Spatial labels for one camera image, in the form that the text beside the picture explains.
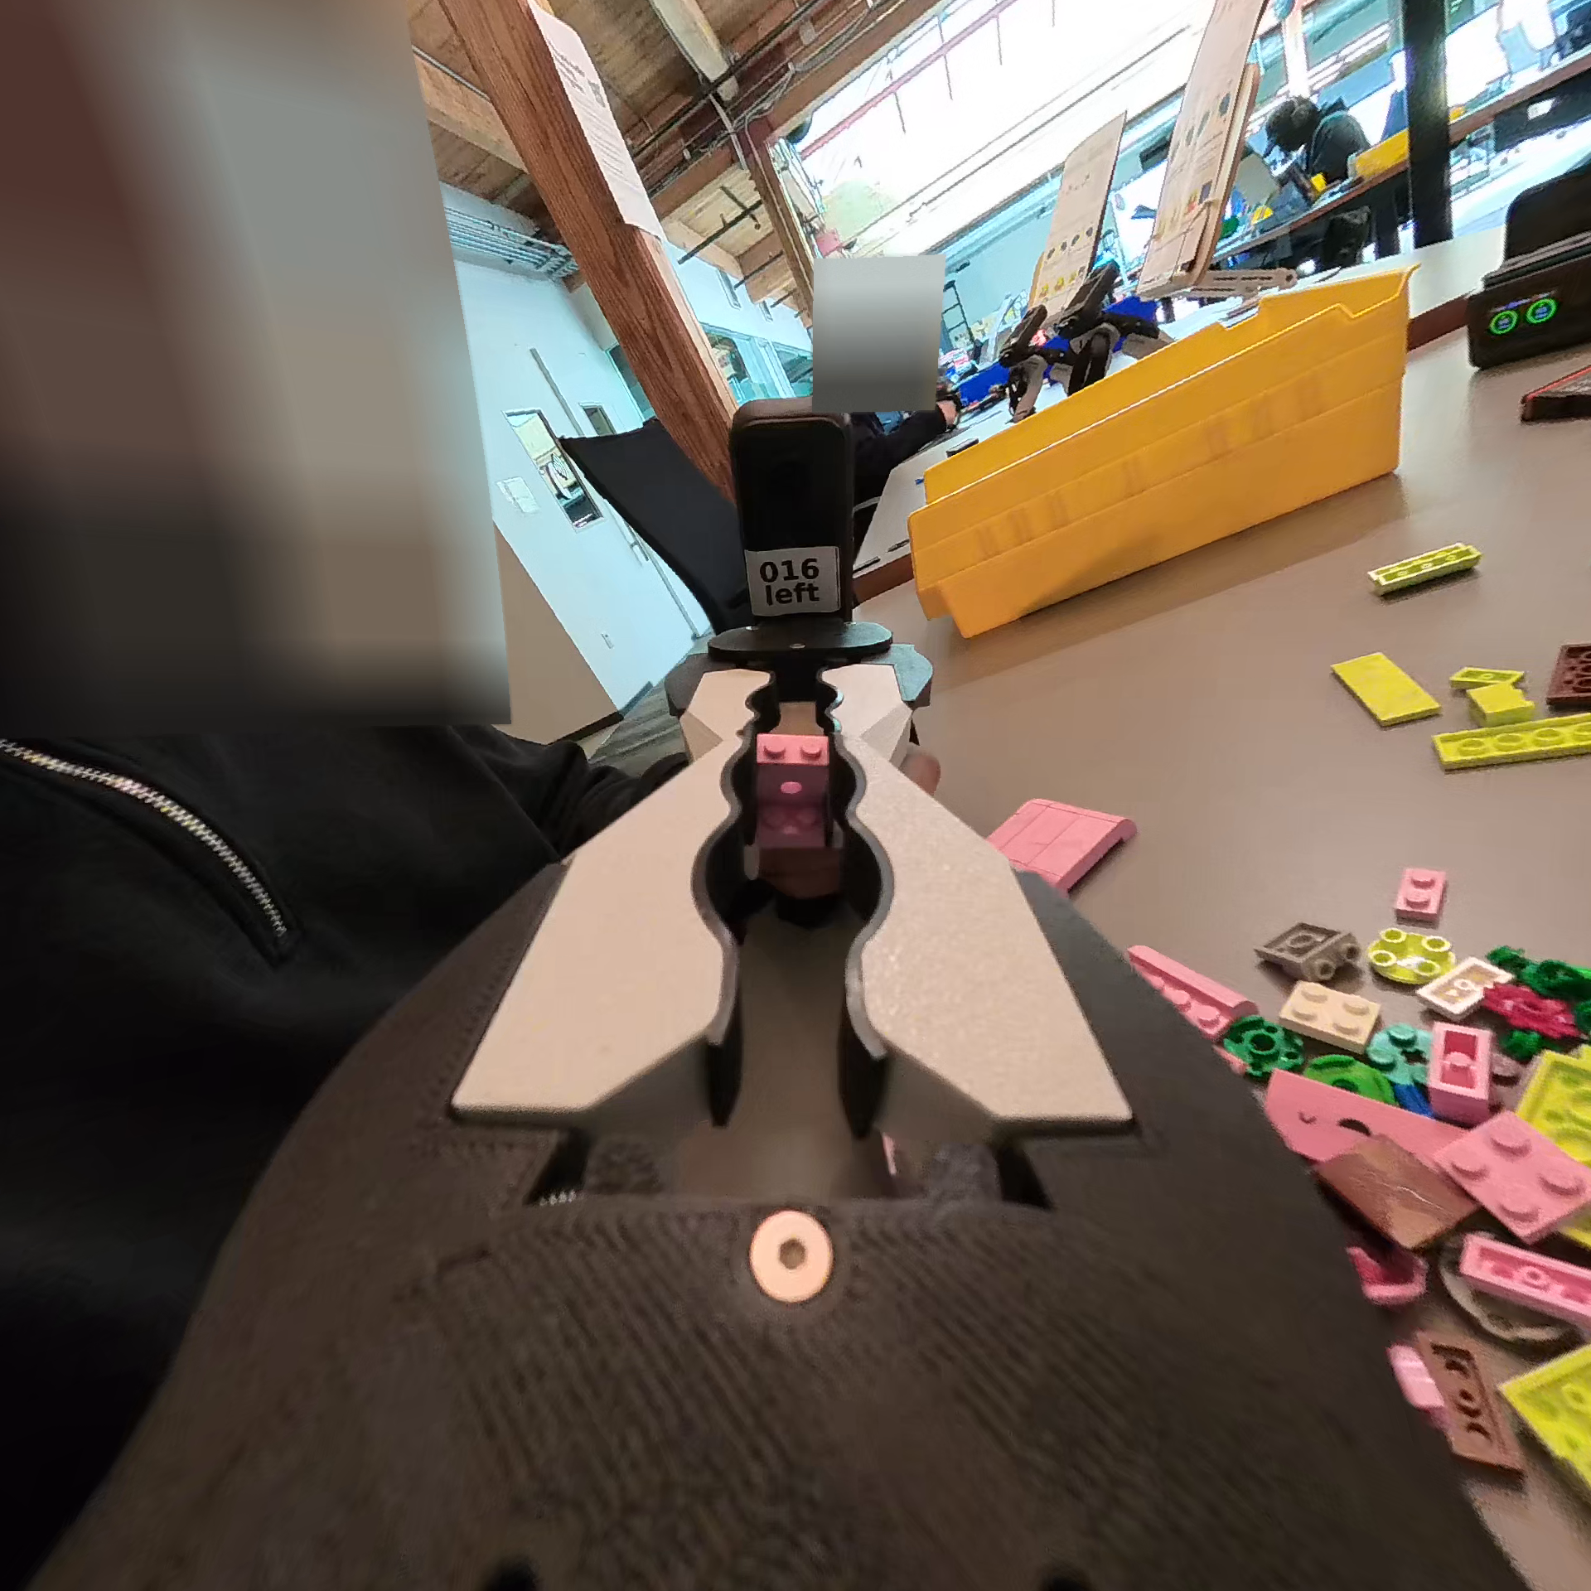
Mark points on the lime green flat tile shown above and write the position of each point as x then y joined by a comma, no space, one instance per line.
1387,688

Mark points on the narrow lime green plate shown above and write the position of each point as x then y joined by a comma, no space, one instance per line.
1425,569

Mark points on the white paper notice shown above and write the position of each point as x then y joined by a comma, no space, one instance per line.
597,125

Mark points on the black handheld device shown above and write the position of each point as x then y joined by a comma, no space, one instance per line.
1025,359
1100,318

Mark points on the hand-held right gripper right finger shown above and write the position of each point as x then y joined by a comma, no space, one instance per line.
983,995

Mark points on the long lime green studded plate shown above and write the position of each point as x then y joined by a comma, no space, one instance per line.
1516,742

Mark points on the wooden support post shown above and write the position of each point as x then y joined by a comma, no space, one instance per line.
585,248

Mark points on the mauve single-stud plate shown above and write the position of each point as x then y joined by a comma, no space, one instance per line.
794,803

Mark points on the black steel pole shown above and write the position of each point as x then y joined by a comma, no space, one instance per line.
1426,125

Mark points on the small lime green plate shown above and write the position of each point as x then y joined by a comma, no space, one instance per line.
1486,679

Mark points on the person's black jacket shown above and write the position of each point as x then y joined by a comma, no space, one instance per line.
188,1056

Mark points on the small lime green brick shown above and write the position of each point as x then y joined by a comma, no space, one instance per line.
1503,707

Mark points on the brown studded plate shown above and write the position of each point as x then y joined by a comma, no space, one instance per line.
1573,679

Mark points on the person's left hand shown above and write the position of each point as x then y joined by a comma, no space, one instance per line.
921,772

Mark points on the cardboard sign board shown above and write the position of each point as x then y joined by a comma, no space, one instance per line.
1077,211
1200,148

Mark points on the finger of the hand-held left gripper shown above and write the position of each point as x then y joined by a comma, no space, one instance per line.
871,714
720,714

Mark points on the large pink panel piece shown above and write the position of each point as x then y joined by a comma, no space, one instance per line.
1055,843

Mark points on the pile of colourful toy bricks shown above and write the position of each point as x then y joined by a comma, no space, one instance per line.
1467,1069

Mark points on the black rectangular block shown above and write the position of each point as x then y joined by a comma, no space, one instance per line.
1561,401

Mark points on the yellow plastic bin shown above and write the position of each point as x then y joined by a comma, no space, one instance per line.
1154,473

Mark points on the black charger green lights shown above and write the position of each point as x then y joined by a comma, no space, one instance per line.
1535,298

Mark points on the pink two-stud brick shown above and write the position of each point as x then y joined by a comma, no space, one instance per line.
795,750

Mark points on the black office chair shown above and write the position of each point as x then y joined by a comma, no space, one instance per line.
658,522

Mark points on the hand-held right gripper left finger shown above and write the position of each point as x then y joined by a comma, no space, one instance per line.
609,983

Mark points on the person's left forearm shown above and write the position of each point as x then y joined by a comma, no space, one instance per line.
585,796

